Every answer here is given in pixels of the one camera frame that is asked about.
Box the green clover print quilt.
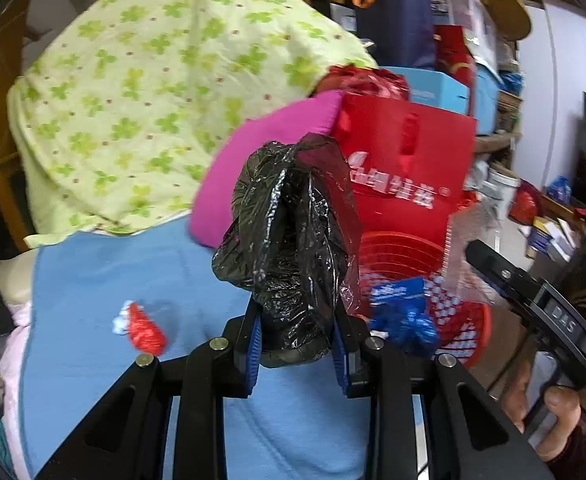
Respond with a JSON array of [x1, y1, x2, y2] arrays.
[[7, 0, 379, 236]]

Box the crumpled dark red plastic bag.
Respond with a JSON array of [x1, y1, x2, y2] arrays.
[[318, 65, 410, 101]]

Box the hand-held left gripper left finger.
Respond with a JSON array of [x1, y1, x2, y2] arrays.
[[35, 302, 264, 480]]

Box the wooden cabinet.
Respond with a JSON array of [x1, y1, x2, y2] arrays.
[[0, 10, 34, 253]]

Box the red plastic basket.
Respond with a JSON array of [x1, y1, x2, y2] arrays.
[[355, 232, 491, 366]]

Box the blue mat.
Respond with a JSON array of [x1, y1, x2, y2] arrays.
[[20, 220, 389, 480]]

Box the clear plastic wrapper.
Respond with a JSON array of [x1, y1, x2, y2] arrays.
[[443, 200, 504, 306]]

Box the black plastic bag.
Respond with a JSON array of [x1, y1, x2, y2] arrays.
[[212, 132, 364, 368]]

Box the light blue cardboard box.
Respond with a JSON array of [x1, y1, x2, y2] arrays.
[[388, 66, 471, 113]]

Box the navy bag with orange handles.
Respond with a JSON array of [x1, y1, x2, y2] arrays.
[[352, 0, 436, 68]]

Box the red box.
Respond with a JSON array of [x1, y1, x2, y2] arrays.
[[433, 25, 476, 91]]

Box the blue packet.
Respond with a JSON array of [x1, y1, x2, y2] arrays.
[[370, 276, 426, 306]]

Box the white bucket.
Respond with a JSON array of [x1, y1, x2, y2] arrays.
[[486, 165, 521, 221]]

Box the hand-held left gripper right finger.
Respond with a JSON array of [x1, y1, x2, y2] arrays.
[[332, 305, 556, 480]]

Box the beige sofa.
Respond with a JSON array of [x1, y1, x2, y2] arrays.
[[0, 252, 38, 306]]

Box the blue plastic bag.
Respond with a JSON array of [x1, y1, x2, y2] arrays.
[[370, 305, 439, 358]]

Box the person's right hand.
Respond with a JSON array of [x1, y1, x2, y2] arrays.
[[500, 355, 583, 465]]

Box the pink pillow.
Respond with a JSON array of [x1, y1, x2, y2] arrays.
[[189, 91, 344, 248]]

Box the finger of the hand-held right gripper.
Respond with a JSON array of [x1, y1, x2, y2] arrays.
[[466, 240, 541, 313]]

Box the clear storage box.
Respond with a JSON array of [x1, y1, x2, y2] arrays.
[[423, 0, 499, 66]]

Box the red gift bag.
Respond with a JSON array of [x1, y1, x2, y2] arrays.
[[330, 92, 478, 241]]

